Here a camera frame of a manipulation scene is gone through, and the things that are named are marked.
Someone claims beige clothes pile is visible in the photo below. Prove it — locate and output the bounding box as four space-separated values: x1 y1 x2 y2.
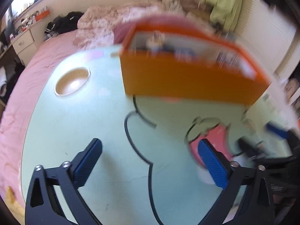
159 0 213 21

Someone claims orange cardboard box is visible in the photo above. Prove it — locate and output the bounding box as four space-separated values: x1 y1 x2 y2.
114 15 271 105

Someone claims pink floral quilt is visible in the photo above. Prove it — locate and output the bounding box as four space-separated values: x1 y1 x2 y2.
73 0 166 50

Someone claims green hanging garment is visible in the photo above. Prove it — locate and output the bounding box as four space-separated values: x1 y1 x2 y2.
201 0 243 32

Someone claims black clothes pile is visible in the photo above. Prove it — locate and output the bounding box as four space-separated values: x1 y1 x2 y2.
44 12 83 41

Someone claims pink bed sheet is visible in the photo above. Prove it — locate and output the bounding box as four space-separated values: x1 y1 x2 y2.
0 31 79 207

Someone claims white bedside drawer cabinet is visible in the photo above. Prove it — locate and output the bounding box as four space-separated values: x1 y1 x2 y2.
12 30 38 67

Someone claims green cartoon lap table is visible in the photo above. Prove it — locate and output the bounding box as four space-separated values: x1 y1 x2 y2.
21 46 297 224

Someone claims orange shelf organizer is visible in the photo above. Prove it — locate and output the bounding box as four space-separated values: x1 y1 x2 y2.
35 10 50 22

